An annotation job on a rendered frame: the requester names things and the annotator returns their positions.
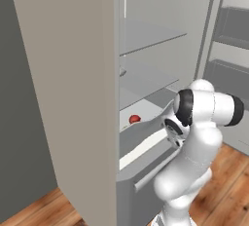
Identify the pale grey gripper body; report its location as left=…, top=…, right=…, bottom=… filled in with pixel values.
left=160, top=100, right=178, bottom=125

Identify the red onion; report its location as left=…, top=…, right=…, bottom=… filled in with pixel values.
left=128, top=114, right=142, bottom=126

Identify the glass fridge shelf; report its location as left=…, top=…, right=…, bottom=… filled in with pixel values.
left=119, top=57, right=180, bottom=111
left=119, top=19, right=189, bottom=57

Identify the grey fridge drawer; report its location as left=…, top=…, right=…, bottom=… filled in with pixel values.
left=119, top=99, right=183, bottom=171

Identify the grey freezer drawer front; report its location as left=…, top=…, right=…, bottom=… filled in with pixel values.
left=116, top=147, right=183, bottom=226

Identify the grey open fridge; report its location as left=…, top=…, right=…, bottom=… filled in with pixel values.
left=113, top=0, right=220, bottom=226

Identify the beige tall cabinet panel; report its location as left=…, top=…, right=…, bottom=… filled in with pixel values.
left=7, top=0, right=122, bottom=226

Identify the grey freezer drawer handle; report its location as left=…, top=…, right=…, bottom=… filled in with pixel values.
left=133, top=149, right=181, bottom=194

